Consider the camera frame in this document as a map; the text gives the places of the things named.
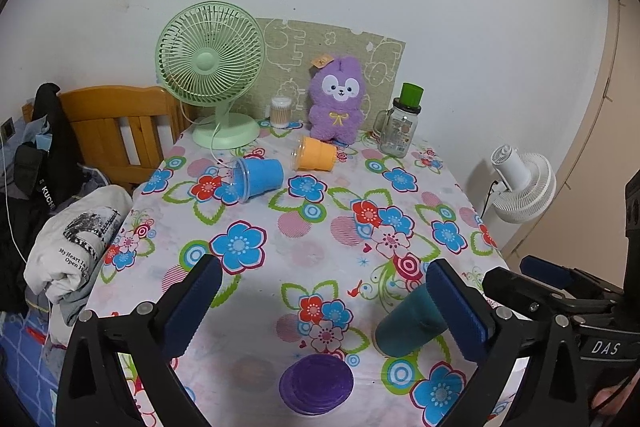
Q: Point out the grey cloth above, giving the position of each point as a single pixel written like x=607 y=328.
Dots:
x=70 y=312

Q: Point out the green patterned board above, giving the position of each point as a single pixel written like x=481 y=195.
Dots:
x=350 y=44

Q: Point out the person's right hand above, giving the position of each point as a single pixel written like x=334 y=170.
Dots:
x=615 y=394

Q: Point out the wooden door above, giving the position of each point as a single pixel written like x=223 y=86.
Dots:
x=600 y=147

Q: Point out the glass jar with green lid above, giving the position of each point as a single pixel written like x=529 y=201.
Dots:
x=397 y=129

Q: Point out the floral tablecloth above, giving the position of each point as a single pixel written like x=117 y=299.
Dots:
x=300 y=252

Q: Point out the white printed shirt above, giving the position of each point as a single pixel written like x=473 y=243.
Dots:
x=80 y=232

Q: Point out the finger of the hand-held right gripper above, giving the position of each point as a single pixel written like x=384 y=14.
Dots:
x=547 y=270
x=510 y=287

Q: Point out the white clip fan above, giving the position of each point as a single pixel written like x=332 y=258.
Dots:
x=525 y=187

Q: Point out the blue bedding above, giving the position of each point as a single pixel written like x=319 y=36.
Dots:
x=22 y=372

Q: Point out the blue plastic cup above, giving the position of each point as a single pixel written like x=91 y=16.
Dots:
x=262 y=177

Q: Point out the purple plush toy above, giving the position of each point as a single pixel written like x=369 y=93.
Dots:
x=336 y=99

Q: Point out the green desk fan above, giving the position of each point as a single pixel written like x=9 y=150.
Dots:
x=210 y=57

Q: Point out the teal plastic cup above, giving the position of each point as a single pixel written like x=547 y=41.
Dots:
x=406 y=323

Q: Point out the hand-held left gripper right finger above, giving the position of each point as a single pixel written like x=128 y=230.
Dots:
x=461 y=313

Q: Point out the purple plastic cup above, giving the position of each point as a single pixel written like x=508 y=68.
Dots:
x=316 y=384

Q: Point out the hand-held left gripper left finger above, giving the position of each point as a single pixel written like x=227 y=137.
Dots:
x=194 y=303

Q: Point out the wall socket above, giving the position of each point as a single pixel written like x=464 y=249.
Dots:
x=7 y=128

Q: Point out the black jacket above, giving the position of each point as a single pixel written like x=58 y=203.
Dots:
x=47 y=167

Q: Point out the cotton swab container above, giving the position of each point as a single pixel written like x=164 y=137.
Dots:
x=280 y=113

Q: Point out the orange plastic cup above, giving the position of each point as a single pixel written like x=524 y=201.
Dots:
x=316 y=154

